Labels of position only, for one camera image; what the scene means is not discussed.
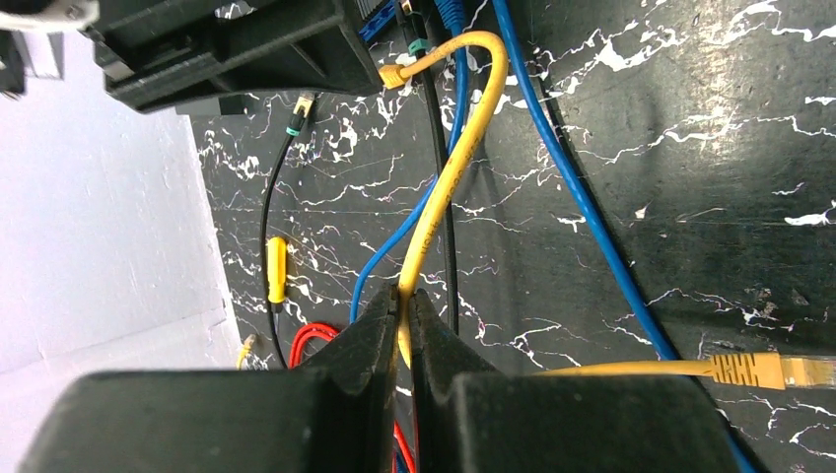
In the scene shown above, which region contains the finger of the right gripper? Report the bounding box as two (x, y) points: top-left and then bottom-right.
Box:
(83, 0), (382, 113)

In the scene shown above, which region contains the yellow handle screwdriver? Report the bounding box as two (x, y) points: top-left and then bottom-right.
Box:
(266, 236), (287, 305)

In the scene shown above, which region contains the black ethernet cable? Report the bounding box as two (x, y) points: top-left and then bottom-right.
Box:
(258, 0), (461, 371)

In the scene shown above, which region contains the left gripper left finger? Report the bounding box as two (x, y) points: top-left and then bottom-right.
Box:
(19, 285), (398, 472)

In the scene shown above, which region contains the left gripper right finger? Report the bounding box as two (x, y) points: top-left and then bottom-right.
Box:
(407, 291), (737, 472)

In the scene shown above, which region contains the red ethernet cable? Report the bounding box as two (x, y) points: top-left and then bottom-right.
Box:
(288, 322), (419, 473)

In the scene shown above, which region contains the blue ethernet cable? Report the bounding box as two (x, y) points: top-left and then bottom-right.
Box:
(349, 0), (471, 326)
(491, 0), (762, 473)

